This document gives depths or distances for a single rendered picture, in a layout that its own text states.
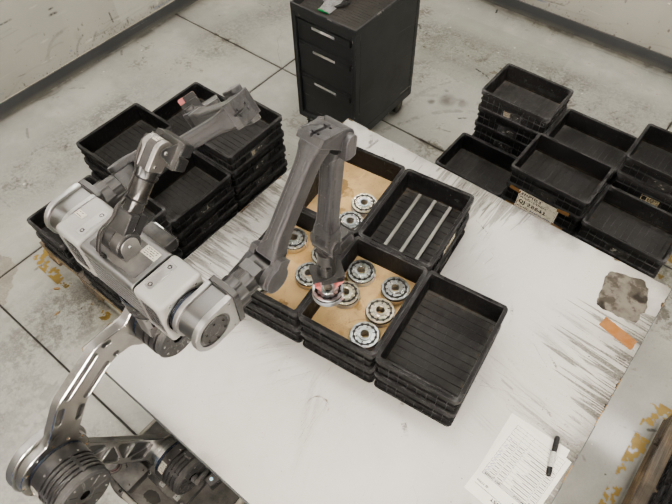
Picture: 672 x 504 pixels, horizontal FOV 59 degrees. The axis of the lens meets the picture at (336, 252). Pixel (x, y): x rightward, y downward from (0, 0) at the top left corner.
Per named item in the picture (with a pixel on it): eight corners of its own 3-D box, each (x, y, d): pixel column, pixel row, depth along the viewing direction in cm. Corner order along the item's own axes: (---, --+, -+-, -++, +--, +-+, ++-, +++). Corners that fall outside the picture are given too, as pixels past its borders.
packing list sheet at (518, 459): (527, 540, 177) (527, 540, 177) (461, 490, 186) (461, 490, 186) (575, 454, 192) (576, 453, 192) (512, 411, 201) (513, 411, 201)
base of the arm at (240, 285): (216, 304, 148) (207, 277, 138) (239, 282, 151) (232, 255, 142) (241, 322, 144) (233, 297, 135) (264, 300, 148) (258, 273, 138)
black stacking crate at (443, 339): (453, 418, 189) (459, 404, 180) (373, 373, 198) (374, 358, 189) (501, 324, 208) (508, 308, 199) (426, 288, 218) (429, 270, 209)
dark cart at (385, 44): (354, 159, 371) (356, 31, 298) (300, 129, 388) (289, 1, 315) (409, 108, 397) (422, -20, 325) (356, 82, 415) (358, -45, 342)
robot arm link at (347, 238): (309, 232, 169) (332, 247, 166) (334, 208, 175) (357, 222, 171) (310, 256, 179) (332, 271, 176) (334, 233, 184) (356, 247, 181)
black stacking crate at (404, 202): (425, 286, 218) (429, 269, 209) (356, 253, 228) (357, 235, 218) (470, 215, 238) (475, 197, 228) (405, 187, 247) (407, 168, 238)
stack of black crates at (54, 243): (78, 275, 305) (60, 248, 286) (43, 246, 316) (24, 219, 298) (138, 227, 323) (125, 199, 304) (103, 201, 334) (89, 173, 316)
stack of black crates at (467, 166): (518, 192, 333) (528, 163, 314) (491, 224, 320) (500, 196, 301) (457, 160, 348) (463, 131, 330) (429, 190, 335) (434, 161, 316)
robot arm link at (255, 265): (233, 269, 143) (249, 281, 141) (262, 243, 148) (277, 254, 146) (238, 290, 151) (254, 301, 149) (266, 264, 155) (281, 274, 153)
